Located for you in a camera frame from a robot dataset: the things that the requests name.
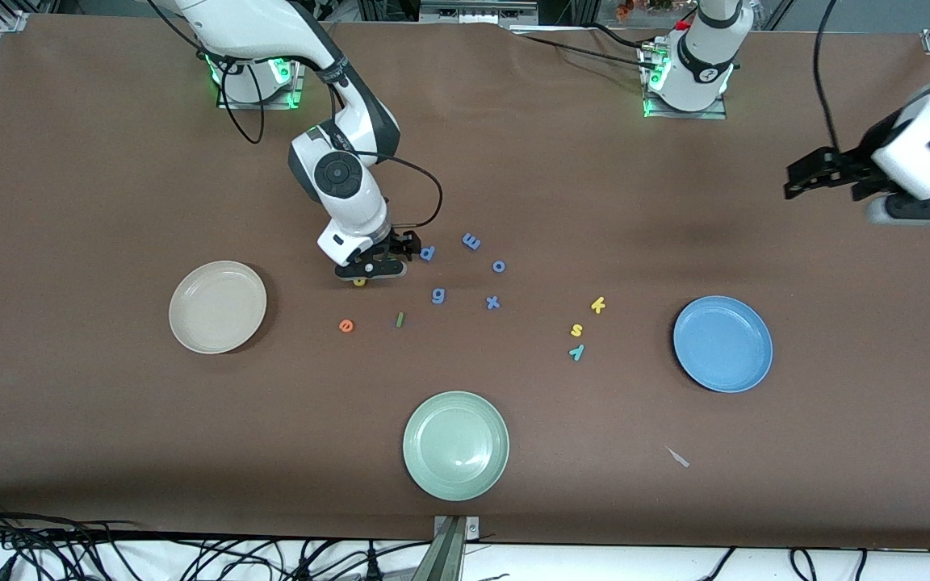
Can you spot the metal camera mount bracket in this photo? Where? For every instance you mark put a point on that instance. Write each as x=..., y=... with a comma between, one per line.
x=450, y=549

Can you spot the blue round plate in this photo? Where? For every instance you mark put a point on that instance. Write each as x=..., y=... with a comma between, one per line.
x=722, y=344

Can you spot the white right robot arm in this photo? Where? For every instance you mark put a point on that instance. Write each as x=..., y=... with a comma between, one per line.
x=344, y=173

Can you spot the blue foam letter m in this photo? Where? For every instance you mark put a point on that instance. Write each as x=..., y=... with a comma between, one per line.
x=471, y=240

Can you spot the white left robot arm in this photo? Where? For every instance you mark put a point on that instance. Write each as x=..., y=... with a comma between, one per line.
x=703, y=56

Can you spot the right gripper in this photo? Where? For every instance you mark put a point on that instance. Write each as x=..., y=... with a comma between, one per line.
x=402, y=244

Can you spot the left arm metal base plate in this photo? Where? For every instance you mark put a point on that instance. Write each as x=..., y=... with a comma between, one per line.
x=687, y=114

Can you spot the pale green round plate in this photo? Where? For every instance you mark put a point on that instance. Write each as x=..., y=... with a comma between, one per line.
x=455, y=445

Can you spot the blue foam letter g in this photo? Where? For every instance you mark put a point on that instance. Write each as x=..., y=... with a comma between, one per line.
x=437, y=295

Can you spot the small white tape scrap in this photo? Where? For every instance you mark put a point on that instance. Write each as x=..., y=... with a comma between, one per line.
x=677, y=457

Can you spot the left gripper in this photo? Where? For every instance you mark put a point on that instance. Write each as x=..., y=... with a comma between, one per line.
x=854, y=164

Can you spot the blue foam letter x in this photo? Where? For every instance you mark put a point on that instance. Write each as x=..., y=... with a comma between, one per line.
x=492, y=303

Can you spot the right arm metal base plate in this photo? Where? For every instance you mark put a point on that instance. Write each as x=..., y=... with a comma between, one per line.
x=259, y=105

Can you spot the aluminium frame rack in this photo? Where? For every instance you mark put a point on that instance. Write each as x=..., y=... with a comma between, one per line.
x=477, y=12

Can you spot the orange letter o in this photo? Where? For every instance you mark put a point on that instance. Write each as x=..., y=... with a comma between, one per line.
x=345, y=330

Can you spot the beige round plate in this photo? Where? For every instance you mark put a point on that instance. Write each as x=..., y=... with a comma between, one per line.
x=217, y=307

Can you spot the blue foam letter p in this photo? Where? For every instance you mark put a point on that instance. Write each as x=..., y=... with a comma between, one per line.
x=428, y=253

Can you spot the yellow foam letter k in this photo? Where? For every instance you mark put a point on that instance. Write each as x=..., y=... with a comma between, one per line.
x=598, y=304

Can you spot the teal foam letter y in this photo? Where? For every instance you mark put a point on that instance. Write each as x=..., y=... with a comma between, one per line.
x=576, y=351

